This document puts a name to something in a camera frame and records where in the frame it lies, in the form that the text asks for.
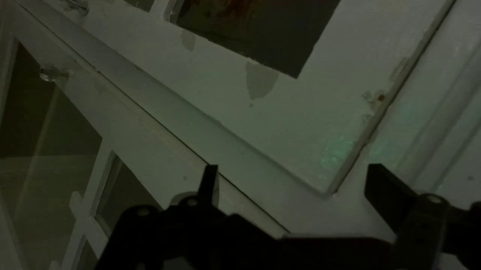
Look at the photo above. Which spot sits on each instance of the orange toy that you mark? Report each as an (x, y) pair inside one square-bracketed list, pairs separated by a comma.
[(235, 7)]

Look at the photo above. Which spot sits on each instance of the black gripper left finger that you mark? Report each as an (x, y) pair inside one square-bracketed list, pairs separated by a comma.
[(171, 234)]

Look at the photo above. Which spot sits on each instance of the white cabinet door chipped paint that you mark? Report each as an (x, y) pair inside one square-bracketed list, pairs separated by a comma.
[(301, 124)]

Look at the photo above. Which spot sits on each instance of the small metal door knob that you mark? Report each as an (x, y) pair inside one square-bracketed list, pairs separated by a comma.
[(53, 75), (76, 4)]

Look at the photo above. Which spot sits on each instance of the white glass cabinet door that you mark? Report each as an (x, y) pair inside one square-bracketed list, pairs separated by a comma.
[(151, 150)]

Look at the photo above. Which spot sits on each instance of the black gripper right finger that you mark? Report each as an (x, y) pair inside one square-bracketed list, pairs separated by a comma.
[(431, 234)]

